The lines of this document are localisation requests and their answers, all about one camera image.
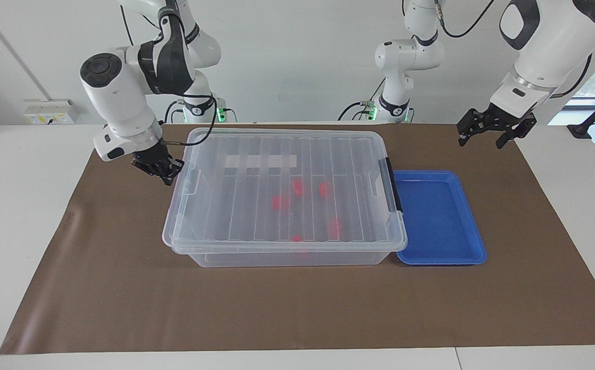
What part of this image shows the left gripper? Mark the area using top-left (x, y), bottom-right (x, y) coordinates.
top-left (456, 102), bottom-right (537, 150)

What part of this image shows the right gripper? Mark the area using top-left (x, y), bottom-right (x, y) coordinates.
top-left (133, 140), bottom-right (185, 187)

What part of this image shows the clear plastic box lid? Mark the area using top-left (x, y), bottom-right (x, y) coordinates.
top-left (162, 127), bottom-right (409, 254)

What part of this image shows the clear plastic storage box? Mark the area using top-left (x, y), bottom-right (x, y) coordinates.
top-left (171, 240), bottom-right (402, 268)

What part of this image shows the blue plastic tray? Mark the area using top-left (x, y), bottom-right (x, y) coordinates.
top-left (394, 170), bottom-right (488, 266)

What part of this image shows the black cable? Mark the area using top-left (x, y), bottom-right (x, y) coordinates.
top-left (165, 100), bottom-right (186, 124)
top-left (551, 53), bottom-right (593, 98)
top-left (160, 94), bottom-right (219, 147)
top-left (433, 0), bottom-right (497, 39)
top-left (338, 101), bottom-right (376, 122)

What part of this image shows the white wall socket box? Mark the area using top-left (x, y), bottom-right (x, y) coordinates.
top-left (24, 99), bottom-right (79, 125)

